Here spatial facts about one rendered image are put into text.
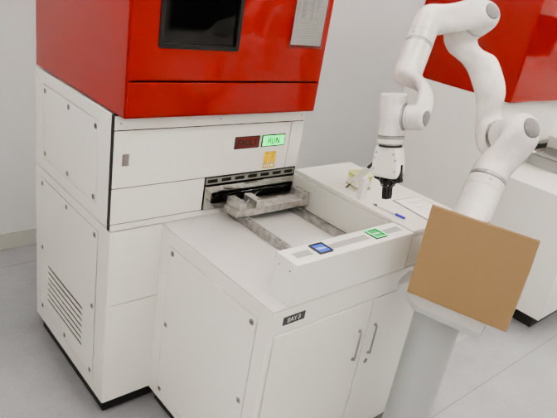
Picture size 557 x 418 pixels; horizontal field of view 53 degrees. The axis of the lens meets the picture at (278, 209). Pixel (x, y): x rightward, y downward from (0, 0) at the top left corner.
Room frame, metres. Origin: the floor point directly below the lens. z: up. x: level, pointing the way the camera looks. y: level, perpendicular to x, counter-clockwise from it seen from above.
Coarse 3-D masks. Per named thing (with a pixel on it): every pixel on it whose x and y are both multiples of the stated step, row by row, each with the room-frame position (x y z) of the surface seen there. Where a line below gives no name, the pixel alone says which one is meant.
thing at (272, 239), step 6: (246, 216) 1.93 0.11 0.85; (240, 222) 1.92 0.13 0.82; (246, 222) 1.90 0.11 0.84; (252, 222) 1.89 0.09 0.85; (252, 228) 1.87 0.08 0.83; (258, 228) 1.85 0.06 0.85; (264, 228) 1.85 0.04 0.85; (258, 234) 1.85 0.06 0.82; (264, 234) 1.82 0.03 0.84; (270, 234) 1.81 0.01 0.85; (270, 240) 1.80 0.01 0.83; (276, 240) 1.78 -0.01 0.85; (282, 240) 1.78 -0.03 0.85; (276, 246) 1.77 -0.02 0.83; (282, 246) 1.75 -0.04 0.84; (288, 246) 1.74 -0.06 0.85
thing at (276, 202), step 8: (288, 192) 2.17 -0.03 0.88; (264, 200) 2.05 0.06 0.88; (272, 200) 2.06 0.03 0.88; (280, 200) 2.08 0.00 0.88; (288, 200) 2.09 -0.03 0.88; (296, 200) 2.11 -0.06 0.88; (304, 200) 2.13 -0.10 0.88; (224, 208) 1.95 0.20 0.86; (232, 208) 1.91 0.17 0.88; (248, 208) 1.94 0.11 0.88; (256, 208) 1.95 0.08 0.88; (264, 208) 1.98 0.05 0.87; (272, 208) 2.01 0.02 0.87; (280, 208) 2.04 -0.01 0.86; (240, 216) 1.91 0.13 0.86
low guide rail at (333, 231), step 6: (294, 210) 2.11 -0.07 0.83; (300, 210) 2.09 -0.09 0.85; (300, 216) 2.08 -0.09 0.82; (306, 216) 2.06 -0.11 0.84; (312, 216) 2.04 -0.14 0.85; (312, 222) 2.03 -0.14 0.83; (318, 222) 2.01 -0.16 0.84; (324, 222) 2.00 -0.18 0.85; (324, 228) 1.99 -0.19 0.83; (330, 228) 1.97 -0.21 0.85; (336, 228) 1.96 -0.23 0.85; (330, 234) 1.96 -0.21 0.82; (336, 234) 1.94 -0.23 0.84; (342, 234) 1.92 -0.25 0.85
